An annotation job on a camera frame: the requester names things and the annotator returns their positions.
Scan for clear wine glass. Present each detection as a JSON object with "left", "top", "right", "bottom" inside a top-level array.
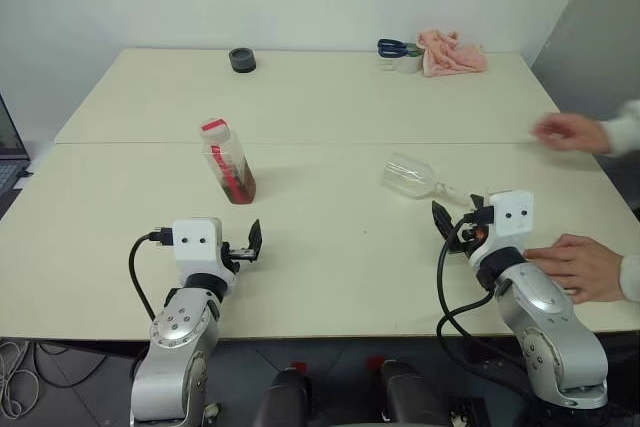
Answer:
[{"left": 381, "top": 151, "right": 477, "bottom": 209}]

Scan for white floor cable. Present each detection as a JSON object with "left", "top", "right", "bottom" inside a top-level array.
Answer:
[{"left": 0, "top": 338, "right": 42, "bottom": 419}]

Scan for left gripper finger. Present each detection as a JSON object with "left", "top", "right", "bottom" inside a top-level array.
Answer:
[{"left": 247, "top": 218, "right": 264, "bottom": 265}]

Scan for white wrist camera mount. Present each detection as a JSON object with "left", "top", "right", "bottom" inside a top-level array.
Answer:
[
  {"left": 172, "top": 217, "right": 236, "bottom": 288},
  {"left": 467, "top": 189, "right": 535, "bottom": 268}
]

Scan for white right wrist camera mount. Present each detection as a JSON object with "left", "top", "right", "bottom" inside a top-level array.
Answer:
[{"left": 467, "top": 189, "right": 535, "bottom": 268}]

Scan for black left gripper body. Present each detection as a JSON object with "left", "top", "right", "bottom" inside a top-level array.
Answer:
[{"left": 220, "top": 241, "right": 254, "bottom": 273}]

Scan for dark rounded shape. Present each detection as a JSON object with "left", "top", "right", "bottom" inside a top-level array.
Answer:
[
  {"left": 251, "top": 367, "right": 314, "bottom": 427},
  {"left": 380, "top": 360, "right": 437, "bottom": 427}
]

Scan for person's right hand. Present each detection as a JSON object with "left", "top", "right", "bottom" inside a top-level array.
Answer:
[{"left": 531, "top": 112, "right": 614, "bottom": 155}]

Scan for grey laptop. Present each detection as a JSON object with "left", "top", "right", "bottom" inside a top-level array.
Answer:
[{"left": 0, "top": 93, "right": 32, "bottom": 219}]

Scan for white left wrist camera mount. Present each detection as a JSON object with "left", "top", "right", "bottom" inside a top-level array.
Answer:
[{"left": 172, "top": 217, "right": 236, "bottom": 288}]

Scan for clear bottle with red contents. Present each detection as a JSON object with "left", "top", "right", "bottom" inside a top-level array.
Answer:
[{"left": 199, "top": 116, "right": 258, "bottom": 206}]

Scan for pink cloth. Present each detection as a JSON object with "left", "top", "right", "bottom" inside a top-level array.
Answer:
[{"left": 416, "top": 28, "right": 489, "bottom": 79}]

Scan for white tape roll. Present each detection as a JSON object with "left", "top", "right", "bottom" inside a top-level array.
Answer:
[{"left": 393, "top": 53, "right": 424, "bottom": 75}]

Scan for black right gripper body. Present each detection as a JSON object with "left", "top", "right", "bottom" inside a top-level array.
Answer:
[{"left": 451, "top": 207, "right": 495, "bottom": 255}]

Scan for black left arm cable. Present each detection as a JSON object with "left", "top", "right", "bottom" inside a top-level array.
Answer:
[{"left": 128, "top": 227, "right": 174, "bottom": 322}]

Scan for person's left hand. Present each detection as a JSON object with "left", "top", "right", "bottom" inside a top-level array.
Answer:
[{"left": 522, "top": 234, "right": 626, "bottom": 305}]

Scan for black floor cable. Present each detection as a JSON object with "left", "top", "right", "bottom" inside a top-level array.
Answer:
[{"left": 33, "top": 340, "right": 151, "bottom": 389}]

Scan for blue-handled scissors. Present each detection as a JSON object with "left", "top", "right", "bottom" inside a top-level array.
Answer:
[{"left": 376, "top": 37, "right": 424, "bottom": 59}]

